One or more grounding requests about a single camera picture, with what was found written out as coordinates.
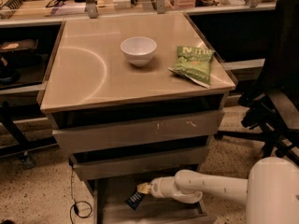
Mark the black table leg with caster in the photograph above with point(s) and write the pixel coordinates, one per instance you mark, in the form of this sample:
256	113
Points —
23	146

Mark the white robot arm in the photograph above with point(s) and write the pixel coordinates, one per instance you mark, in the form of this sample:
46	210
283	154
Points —
270	192

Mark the dark blue rxbar wrapper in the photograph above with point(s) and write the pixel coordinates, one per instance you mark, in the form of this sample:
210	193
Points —
135	199

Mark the grey drawer cabinet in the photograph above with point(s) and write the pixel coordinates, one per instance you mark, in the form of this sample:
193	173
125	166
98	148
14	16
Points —
92	83

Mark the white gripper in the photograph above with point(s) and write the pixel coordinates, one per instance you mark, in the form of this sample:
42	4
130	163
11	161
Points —
156	187

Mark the top drawer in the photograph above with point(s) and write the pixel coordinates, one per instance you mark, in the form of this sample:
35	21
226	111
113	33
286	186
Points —
138	132

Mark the green chip bag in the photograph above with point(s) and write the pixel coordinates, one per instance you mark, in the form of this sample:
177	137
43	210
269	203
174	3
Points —
194	63

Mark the soldering iron stand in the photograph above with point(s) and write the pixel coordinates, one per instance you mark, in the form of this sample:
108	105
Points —
9	8

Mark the black office chair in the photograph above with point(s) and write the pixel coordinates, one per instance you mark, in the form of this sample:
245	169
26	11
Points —
272	102

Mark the open bottom drawer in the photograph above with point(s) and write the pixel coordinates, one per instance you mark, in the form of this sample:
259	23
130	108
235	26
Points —
114	187

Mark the middle drawer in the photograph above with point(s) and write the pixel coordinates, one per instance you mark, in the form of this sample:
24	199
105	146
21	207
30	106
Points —
141	164

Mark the white bowl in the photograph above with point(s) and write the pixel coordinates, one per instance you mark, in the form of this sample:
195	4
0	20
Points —
138	50

